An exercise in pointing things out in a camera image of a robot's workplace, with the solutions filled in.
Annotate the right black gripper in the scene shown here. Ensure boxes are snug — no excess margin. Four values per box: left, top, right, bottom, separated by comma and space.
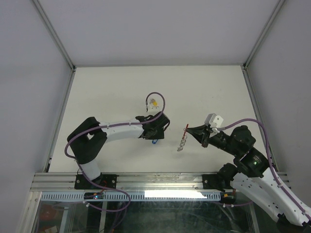
185, 124, 240, 157

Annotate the red handled keyring holder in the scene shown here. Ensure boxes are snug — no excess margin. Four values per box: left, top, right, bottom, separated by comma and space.
177, 124, 189, 152

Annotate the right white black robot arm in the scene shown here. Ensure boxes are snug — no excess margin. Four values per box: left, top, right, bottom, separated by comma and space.
186, 125, 311, 233

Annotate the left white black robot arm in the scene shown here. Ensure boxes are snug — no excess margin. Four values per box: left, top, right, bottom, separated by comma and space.
65, 112, 170, 189

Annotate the yellow tag silver key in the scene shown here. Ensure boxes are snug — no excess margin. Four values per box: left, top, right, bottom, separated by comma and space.
149, 99, 158, 108

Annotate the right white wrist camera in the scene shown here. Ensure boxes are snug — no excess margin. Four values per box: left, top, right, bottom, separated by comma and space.
205, 113, 224, 133

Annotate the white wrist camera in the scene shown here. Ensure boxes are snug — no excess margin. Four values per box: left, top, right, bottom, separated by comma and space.
205, 113, 224, 133
148, 105, 160, 112

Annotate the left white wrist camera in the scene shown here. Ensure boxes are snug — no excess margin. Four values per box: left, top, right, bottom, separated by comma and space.
148, 105, 160, 112

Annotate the white slotted cable duct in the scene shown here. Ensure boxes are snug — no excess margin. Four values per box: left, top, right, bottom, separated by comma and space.
41, 190, 221, 202

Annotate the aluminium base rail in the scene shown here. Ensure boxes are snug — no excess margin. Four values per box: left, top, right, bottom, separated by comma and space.
30, 171, 290, 192

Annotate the right aluminium frame post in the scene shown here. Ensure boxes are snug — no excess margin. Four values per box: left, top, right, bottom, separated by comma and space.
243, 0, 287, 69

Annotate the aluminium frame post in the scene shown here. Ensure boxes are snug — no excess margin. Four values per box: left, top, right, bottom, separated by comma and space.
30, 0, 76, 72
243, 0, 287, 69

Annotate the left aluminium frame post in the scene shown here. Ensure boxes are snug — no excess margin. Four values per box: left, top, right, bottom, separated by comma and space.
30, 0, 76, 72

